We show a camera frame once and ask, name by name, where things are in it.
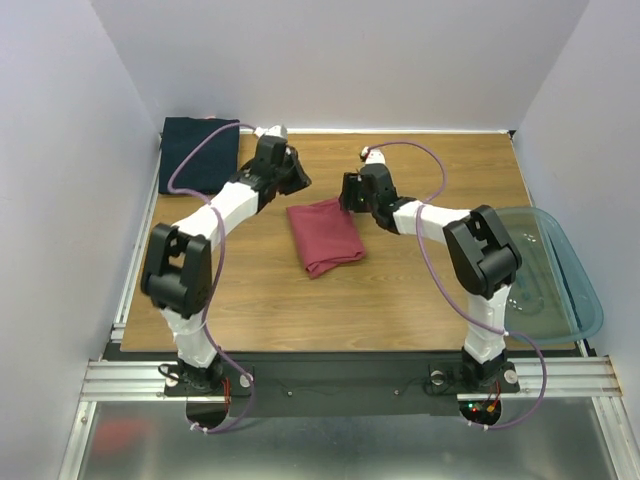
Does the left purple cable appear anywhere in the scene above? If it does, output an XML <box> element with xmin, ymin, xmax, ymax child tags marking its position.
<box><xmin>165</xmin><ymin>122</ymin><xmax>264</xmax><ymax>435</ymax></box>

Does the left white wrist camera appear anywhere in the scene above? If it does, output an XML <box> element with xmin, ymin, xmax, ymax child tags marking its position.
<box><xmin>253</xmin><ymin>125</ymin><xmax>288</xmax><ymax>142</ymax></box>

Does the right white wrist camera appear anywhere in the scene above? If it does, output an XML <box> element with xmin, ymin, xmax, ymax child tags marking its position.
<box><xmin>360</xmin><ymin>146</ymin><xmax>386</xmax><ymax>165</ymax></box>

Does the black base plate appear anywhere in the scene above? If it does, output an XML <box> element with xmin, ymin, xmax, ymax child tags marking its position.
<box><xmin>158</xmin><ymin>351</ymin><xmax>520</xmax><ymax>426</ymax></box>

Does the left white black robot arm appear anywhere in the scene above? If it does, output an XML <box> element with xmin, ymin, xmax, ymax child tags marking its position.
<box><xmin>141</xmin><ymin>125</ymin><xmax>311</xmax><ymax>394</ymax></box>

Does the red tank top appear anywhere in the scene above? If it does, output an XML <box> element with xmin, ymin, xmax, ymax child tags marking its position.
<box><xmin>286</xmin><ymin>197</ymin><xmax>366</xmax><ymax>279</ymax></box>

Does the aluminium frame rail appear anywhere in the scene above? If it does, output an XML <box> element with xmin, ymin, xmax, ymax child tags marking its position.
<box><xmin>60</xmin><ymin>342</ymin><xmax>639</xmax><ymax>479</ymax></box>

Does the folded navy tank top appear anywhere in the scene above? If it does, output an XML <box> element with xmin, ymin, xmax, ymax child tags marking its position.
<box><xmin>158</xmin><ymin>117</ymin><xmax>240</xmax><ymax>195</ymax></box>

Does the clear teal plastic bin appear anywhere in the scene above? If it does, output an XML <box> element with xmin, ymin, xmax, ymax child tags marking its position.
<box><xmin>497</xmin><ymin>207</ymin><xmax>604</xmax><ymax>345</ymax></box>

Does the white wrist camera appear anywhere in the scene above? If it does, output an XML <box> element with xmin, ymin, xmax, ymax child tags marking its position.
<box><xmin>253</xmin><ymin>125</ymin><xmax>288</xmax><ymax>142</ymax></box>
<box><xmin>360</xmin><ymin>146</ymin><xmax>386</xmax><ymax>165</ymax></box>

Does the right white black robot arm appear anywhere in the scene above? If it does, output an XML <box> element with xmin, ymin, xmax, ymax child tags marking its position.
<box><xmin>339</xmin><ymin>163</ymin><xmax>522</xmax><ymax>390</ymax></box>

